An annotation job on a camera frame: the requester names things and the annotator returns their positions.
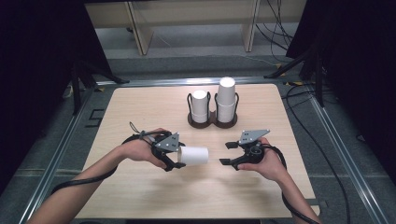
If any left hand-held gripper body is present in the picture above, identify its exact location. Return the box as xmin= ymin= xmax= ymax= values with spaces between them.
xmin=150 ymin=132 xmax=186 ymax=173

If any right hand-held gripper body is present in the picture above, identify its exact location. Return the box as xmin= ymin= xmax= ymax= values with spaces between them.
xmin=236 ymin=129 xmax=271 ymax=165

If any single white paper cup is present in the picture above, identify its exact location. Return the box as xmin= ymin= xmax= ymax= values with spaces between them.
xmin=177 ymin=146 xmax=210 ymax=166

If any black wire cup holder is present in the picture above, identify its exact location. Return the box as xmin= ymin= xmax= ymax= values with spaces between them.
xmin=186 ymin=91 xmax=240 ymax=130

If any short stack of white cups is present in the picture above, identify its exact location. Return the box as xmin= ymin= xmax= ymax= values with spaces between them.
xmin=191 ymin=90 xmax=209 ymax=124

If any person's right hand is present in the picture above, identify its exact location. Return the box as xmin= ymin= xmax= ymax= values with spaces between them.
xmin=237 ymin=137 xmax=290 ymax=183

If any person's left hand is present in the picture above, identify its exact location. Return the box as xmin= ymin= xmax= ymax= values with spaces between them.
xmin=120 ymin=127 xmax=171 ymax=171

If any tall stack of white cups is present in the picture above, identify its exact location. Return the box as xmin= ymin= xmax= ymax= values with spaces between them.
xmin=215 ymin=77 xmax=236 ymax=124

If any black metal stand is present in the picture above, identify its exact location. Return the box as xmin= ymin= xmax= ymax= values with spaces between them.
xmin=263 ymin=46 xmax=325 ymax=108
xmin=70 ymin=60 xmax=131 ymax=116

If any dark curtain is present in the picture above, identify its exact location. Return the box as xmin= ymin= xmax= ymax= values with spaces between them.
xmin=0 ymin=0 xmax=114 ymax=190
xmin=286 ymin=0 xmax=396 ymax=181

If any beige desk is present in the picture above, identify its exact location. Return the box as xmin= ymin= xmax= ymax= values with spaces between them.
xmin=84 ymin=0 xmax=307 ymax=56

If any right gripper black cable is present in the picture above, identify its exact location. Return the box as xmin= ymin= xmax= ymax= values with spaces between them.
xmin=262 ymin=144 xmax=321 ymax=224

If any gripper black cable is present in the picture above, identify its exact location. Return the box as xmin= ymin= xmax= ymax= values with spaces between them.
xmin=50 ymin=121 xmax=172 ymax=195
xmin=262 ymin=144 xmax=321 ymax=224

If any aluminium rail frame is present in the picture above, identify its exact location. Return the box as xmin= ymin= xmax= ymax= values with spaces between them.
xmin=18 ymin=76 xmax=390 ymax=224

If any long black floor cable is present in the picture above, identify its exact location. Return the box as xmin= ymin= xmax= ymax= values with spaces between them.
xmin=281 ymin=82 xmax=353 ymax=224

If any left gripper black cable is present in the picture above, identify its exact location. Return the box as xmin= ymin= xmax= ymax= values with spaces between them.
xmin=50 ymin=121 xmax=172 ymax=195

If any bundle of black floor cables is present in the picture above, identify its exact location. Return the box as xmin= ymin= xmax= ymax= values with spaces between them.
xmin=255 ymin=0 xmax=295 ymax=63

